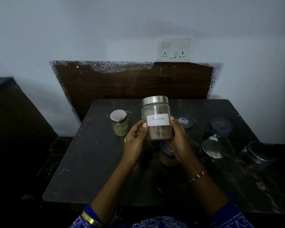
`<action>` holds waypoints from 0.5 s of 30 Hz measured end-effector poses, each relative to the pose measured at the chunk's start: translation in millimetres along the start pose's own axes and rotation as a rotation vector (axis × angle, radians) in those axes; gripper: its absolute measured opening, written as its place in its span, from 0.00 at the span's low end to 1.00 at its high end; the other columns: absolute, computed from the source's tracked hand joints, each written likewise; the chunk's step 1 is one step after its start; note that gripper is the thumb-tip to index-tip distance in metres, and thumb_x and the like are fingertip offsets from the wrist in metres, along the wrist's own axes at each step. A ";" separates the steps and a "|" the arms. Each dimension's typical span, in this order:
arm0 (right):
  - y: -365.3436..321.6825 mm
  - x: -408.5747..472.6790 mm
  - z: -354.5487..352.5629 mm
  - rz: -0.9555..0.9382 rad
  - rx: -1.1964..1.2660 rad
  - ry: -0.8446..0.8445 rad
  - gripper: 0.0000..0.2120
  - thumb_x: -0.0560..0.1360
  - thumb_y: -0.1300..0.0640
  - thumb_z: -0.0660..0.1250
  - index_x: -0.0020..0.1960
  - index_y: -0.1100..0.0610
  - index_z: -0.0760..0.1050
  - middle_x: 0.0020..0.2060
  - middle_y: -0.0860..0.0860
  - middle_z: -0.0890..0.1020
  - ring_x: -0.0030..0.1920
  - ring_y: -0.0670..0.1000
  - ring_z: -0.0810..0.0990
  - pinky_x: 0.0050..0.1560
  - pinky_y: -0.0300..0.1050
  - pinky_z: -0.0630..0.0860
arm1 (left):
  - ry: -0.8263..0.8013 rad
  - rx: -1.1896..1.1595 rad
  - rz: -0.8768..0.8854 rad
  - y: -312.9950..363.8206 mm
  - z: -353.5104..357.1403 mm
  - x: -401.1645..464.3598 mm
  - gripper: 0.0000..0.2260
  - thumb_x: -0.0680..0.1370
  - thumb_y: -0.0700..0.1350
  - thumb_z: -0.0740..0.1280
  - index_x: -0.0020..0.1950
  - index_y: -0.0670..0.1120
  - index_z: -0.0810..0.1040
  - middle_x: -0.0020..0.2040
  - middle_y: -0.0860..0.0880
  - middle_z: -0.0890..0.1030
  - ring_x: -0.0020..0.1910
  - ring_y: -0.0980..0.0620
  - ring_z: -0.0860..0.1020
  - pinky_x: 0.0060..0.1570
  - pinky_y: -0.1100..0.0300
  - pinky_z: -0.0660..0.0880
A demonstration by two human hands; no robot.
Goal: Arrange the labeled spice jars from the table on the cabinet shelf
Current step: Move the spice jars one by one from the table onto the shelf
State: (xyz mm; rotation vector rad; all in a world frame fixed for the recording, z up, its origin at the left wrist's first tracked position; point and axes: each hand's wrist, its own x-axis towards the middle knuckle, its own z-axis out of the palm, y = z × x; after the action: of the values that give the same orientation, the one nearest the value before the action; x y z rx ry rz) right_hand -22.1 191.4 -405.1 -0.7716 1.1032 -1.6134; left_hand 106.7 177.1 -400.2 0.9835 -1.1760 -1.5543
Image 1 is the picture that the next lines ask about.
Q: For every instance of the garam masala jar grey lid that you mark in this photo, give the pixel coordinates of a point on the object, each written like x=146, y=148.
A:
x=184, y=121

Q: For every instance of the green fennel jar silver lid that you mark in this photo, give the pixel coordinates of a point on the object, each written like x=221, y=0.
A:
x=118, y=116

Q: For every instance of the white wall socket plate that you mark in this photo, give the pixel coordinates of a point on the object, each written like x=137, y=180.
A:
x=175, y=49

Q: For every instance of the person's right hand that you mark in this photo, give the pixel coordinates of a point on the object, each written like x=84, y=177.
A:
x=181, y=149

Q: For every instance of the gold bangle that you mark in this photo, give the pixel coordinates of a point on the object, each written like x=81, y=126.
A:
x=89, y=219

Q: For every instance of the person's left forearm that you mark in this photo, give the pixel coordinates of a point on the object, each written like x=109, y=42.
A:
x=114, y=187

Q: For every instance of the person's right forearm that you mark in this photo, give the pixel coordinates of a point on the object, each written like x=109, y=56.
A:
x=204, y=192

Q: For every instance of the cloves jar silver lid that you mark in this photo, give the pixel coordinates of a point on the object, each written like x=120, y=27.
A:
x=261, y=151

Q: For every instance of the person's left hand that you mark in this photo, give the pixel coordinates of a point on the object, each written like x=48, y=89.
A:
x=134, y=144

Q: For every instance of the coriander powder jar grey lid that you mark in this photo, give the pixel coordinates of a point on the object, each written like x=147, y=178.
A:
x=166, y=159

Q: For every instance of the black pepper jar grey lid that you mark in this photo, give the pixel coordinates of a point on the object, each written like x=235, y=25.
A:
x=221, y=127

